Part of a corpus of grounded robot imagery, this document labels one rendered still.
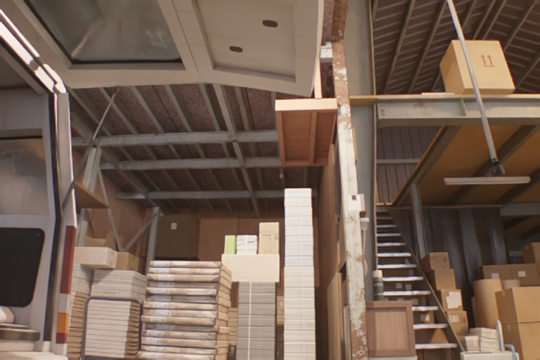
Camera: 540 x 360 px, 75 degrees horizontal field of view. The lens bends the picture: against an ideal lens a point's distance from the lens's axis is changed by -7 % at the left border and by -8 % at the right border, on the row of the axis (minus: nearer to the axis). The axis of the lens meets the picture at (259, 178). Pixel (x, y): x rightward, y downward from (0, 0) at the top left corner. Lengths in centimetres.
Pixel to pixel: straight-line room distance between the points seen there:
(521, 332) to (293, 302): 243
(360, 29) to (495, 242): 415
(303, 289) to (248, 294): 41
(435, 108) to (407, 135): 643
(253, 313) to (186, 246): 400
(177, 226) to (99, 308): 298
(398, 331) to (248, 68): 177
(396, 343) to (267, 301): 93
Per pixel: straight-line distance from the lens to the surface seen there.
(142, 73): 192
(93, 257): 412
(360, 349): 242
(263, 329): 283
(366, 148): 378
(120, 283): 419
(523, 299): 446
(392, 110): 397
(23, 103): 226
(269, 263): 288
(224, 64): 177
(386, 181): 978
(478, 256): 684
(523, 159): 600
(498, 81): 435
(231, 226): 698
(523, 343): 442
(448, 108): 415
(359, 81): 420
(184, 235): 677
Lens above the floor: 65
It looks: 23 degrees up
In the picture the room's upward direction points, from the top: 1 degrees clockwise
